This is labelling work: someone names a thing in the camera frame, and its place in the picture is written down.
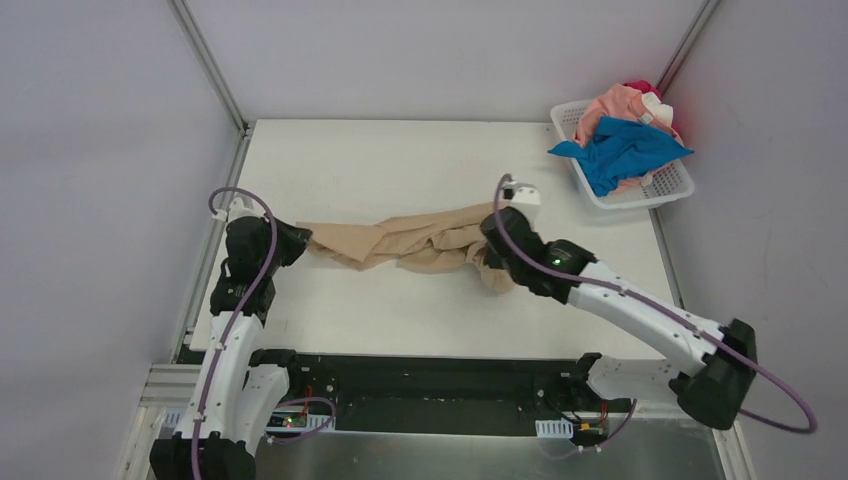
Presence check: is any beige t shirt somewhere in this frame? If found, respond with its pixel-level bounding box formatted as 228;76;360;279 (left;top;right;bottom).
297;204;515;294

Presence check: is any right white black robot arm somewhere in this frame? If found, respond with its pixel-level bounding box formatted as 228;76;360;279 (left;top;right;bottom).
480;207;757;430

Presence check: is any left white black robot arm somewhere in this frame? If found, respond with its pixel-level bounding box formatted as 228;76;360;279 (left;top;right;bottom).
149;215;312;479

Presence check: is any blue t shirt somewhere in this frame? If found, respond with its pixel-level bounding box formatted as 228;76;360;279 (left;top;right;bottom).
549;117;693;197

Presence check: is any pink t shirt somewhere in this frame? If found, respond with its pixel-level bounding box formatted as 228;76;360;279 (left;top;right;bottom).
571;84;683;146

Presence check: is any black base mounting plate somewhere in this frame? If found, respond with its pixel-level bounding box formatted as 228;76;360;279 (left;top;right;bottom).
250;349;632;437

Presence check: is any white t shirt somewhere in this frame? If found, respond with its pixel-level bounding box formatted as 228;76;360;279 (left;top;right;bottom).
641;91;674;127

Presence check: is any red t shirt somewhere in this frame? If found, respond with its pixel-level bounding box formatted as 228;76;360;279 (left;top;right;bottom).
624;80;663;101

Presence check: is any aluminium front rail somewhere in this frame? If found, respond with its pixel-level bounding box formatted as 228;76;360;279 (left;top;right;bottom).
139;362;738;420

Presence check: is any right white cable duct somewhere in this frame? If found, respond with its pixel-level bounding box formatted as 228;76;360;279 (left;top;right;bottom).
534;418;574;440

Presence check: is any white cable duct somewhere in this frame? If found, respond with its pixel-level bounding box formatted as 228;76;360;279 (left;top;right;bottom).
534;418;574;440
162;408;335;434

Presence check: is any left white cable duct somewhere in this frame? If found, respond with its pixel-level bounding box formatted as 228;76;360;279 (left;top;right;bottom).
162;408;335;434

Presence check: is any left aluminium frame post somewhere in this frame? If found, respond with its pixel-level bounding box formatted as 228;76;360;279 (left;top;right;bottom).
167;0;249;137

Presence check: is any aluminium frame post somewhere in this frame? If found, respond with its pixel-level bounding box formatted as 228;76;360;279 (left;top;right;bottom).
167;0;249;137
656;0;724;95

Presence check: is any right aluminium frame post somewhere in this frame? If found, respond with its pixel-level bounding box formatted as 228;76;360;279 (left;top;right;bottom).
656;0;724;95

